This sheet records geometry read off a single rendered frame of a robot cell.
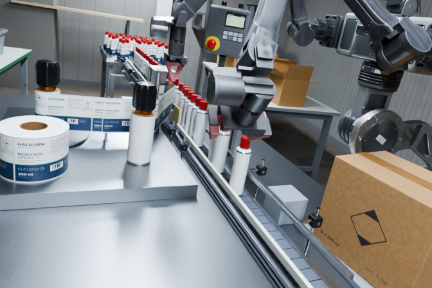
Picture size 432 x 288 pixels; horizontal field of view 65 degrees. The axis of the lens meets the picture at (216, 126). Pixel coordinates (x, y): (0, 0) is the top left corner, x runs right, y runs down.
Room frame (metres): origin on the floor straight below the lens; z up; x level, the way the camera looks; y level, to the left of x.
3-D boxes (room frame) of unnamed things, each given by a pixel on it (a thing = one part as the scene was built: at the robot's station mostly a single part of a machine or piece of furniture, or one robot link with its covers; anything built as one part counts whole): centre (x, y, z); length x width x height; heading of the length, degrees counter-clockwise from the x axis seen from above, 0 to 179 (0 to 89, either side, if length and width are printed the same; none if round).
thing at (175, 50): (1.25, 0.19, 1.30); 0.10 x 0.07 x 0.07; 24
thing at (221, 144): (1.17, -0.03, 0.98); 0.05 x 0.05 x 0.20
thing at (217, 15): (1.47, 0.01, 1.38); 0.17 x 0.10 x 0.19; 80
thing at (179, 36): (1.24, 0.20, 1.36); 0.07 x 0.06 x 0.07; 108
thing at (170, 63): (1.26, 0.19, 1.23); 0.07 x 0.07 x 0.09; 24
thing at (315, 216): (0.80, -0.29, 0.91); 0.07 x 0.03 x 0.17; 115
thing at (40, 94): (1.23, 0.66, 1.04); 0.09 x 0.09 x 0.29
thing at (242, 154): (1.03, -0.10, 0.98); 0.05 x 0.05 x 0.20
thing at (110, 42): (3.62, 1.01, 0.98); 0.57 x 0.46 x 0.21; 115
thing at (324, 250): (1.09, -0.11, 0.96); 1.07 x 0.01 x 0.01; 25
